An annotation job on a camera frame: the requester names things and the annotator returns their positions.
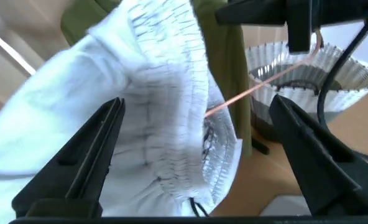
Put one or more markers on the pink clothes hanger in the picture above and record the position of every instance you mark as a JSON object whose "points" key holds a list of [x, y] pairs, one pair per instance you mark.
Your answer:
{"points": [[233, 100]]}

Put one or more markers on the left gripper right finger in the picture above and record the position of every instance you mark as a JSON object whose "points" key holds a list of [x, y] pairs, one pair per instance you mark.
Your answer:
{"points": [[327, 174]]}

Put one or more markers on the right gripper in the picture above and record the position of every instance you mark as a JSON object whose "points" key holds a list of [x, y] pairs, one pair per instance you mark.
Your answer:
{"points": [[299, 25]]}

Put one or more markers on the white laundry basket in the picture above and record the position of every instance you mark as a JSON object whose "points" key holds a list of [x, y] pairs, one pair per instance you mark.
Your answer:
{"points": [[352, 77]]}

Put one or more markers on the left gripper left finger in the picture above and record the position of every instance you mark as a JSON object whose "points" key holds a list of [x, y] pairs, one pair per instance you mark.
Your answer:
{"points": [[62, 183]]}

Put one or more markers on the green printed shirt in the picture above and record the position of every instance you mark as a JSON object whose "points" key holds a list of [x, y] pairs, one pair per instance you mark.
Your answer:
{"points": [[227, 62]]}

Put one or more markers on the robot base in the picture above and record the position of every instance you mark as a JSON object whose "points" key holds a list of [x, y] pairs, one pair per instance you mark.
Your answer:
{"points": [[283, 207]]}

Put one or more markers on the pale blue garment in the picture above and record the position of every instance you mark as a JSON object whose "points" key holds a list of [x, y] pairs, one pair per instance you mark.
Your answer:
{"points": [[78, 77]]}

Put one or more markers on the beige curtain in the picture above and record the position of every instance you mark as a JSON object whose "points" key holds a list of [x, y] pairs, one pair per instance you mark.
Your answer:
{"points": [[16, 18]]}

